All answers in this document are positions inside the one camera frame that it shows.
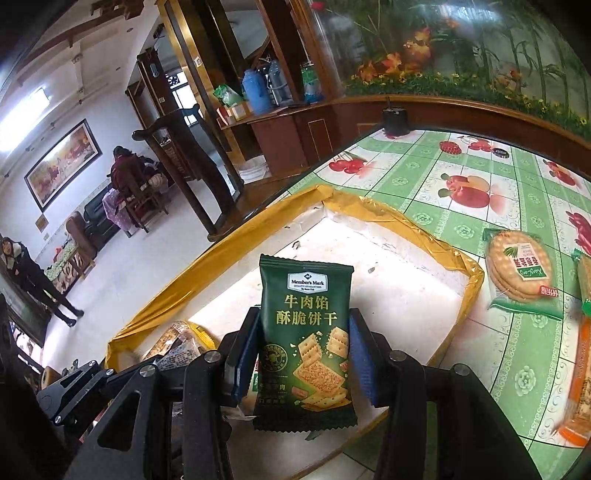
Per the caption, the white bucket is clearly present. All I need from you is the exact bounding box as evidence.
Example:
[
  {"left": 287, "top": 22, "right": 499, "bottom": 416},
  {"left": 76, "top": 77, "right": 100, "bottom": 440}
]
[{"left": 239, "top": 157, "right": 273, "bottom": 184}]

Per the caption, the framed wall painting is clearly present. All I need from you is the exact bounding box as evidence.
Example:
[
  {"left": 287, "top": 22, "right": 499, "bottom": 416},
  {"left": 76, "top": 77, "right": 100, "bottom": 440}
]
[{"left": 24, "top": 119, "right": 102, "bottom": 213}]

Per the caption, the pink floral cloth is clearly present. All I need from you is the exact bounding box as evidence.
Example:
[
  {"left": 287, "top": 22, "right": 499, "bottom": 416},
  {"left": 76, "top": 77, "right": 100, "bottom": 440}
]
[{"left": 102, "top": 189, "right": 124, "bottom": 228}]

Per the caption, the black sofa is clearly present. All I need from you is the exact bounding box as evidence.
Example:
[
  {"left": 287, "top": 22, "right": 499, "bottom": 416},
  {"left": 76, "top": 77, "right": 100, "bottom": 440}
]
[{"left": 83, "top": 187, "right": 122, "bottom": 241}]

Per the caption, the black cup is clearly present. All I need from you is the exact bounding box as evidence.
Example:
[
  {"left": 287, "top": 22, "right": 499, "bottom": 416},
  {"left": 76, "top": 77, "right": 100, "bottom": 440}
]
[{"left": 382, "top": 107, "right": 411, "bottom": 138}]

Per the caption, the wooden cabinet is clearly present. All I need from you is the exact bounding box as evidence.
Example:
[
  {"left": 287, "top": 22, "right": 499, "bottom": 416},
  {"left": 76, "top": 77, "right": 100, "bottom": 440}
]
[{"left": 154, "top": 0, "right": 393, "bottom": 180}]

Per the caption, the wooden display shelf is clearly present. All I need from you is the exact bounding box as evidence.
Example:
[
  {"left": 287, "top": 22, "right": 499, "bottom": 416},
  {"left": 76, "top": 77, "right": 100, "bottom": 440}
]
[{"left": 124, "top": 47, "right": 161, "bottom": 136}]

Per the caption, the plastic water bottle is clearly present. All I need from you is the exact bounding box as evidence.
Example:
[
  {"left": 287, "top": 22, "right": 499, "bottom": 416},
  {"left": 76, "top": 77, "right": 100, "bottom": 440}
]
[{"left": 300, "top": 62, "right": 324, "bottom": 105}]

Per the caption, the fruit print tablecloth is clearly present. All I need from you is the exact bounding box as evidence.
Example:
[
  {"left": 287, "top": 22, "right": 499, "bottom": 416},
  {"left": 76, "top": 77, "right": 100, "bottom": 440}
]
[{"left": 281, "top": 127, "right": 591, "bottom": 480}]

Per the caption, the green-edged square cracker packet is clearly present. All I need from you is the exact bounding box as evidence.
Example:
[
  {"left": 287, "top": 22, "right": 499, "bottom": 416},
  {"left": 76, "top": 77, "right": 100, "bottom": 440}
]
[{"left": 571, "top": 248, "right": 591, "bottom": 319}]

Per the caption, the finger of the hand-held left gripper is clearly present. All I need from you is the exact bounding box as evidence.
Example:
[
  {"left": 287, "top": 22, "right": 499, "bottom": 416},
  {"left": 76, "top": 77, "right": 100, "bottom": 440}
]
[{"left": 36, "top": 361, "right": 117, "bottom": 428}]

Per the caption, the patterned side table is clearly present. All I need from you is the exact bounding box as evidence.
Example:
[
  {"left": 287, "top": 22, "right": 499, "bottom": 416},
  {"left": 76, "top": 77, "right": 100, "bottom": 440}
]
[{"left": 45, "top": 244, "right": 96, "bottom": 297}]

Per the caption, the green bag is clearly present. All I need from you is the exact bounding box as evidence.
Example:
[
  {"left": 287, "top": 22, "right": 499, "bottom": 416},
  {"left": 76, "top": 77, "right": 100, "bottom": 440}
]
[{"left": 213, "top": 84, "right": 243, "bottom": 110}]

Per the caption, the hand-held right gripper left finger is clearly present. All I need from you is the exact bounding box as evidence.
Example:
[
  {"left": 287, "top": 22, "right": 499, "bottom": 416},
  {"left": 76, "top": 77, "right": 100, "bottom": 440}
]
[{"left": 65, "top": 306, "right": 262, "bottom": 480}]

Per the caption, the small cardboard box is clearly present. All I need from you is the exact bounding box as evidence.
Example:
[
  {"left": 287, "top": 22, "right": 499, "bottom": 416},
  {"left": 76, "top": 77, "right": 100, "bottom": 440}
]
[{"left": 217, "top": 102, "right": 253, "bottom": 127}]

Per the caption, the orange cracker packet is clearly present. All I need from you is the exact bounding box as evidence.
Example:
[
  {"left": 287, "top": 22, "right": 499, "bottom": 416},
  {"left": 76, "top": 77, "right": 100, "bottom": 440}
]
[{"left": 556, "top": 314, "right": 591, "bottom": 449}]

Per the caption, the flower print partition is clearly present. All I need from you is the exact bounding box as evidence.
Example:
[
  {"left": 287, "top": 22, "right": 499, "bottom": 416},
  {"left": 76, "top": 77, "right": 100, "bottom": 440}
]
[{"left": 295, "top": 0, "right": 591, "bottom": 139}]

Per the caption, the white box with yellow tape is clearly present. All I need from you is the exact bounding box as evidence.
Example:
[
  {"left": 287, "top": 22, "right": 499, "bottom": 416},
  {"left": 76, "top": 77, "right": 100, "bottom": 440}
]
[{"left": 105, "top": 184, "right": 485, "bottom": 437}]

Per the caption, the orange-trimmed brown cracker packet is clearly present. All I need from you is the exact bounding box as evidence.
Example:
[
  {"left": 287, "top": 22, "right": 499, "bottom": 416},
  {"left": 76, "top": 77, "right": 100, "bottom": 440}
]
[{"left": 141, "top": 320, "right": 219, "bottom": 370}]

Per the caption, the dark wooden chair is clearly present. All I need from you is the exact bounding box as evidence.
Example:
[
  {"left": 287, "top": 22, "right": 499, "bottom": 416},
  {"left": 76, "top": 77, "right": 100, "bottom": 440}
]
[{"left": 132, "top": 104, "right": 246, "bottom": 243}]

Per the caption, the round cracker packet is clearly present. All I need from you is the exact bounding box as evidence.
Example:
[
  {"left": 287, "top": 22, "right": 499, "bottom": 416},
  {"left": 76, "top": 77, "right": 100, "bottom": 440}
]
[{"left": 482, "top": 228, "right": 565, "bottom": 321}]

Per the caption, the blue thermos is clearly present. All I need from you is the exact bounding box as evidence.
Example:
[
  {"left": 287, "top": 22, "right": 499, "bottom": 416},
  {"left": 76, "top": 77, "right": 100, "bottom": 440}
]
[{"left": 241, "top": 68, "right": 273, "bottom": 116}]

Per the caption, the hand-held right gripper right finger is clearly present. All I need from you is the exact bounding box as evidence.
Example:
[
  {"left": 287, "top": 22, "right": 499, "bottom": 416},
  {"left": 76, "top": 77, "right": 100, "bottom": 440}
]
[{"left": 348, "top": 307, "right": 542, "bottom": 480}]

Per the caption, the grey thermos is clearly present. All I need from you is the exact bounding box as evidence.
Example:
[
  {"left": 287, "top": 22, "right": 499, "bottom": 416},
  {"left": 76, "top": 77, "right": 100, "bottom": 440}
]
[{"left": 264, "top": 58, "right": 293, "bottom": 107}]

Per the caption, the brown wooden armchair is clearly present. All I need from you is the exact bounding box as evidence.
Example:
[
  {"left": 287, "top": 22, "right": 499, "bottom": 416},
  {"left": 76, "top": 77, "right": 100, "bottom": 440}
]
[{"left": 65, "top": 211, "right": 99, "bottom": 278}]

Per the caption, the dark green cracker packet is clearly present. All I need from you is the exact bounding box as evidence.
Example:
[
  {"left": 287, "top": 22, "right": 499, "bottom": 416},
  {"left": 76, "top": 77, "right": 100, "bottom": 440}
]
[{"left": 252, "top": 253, "right": 359, "bottom": 433}]

